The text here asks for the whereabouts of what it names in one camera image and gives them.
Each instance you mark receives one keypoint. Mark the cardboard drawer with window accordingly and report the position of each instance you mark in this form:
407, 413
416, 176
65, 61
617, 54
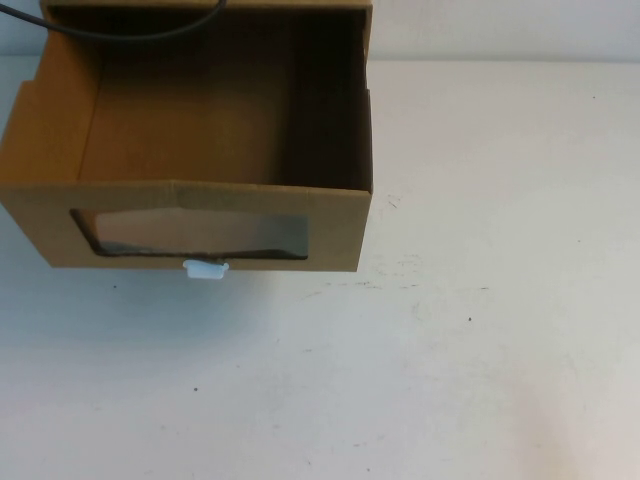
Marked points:
45, 220

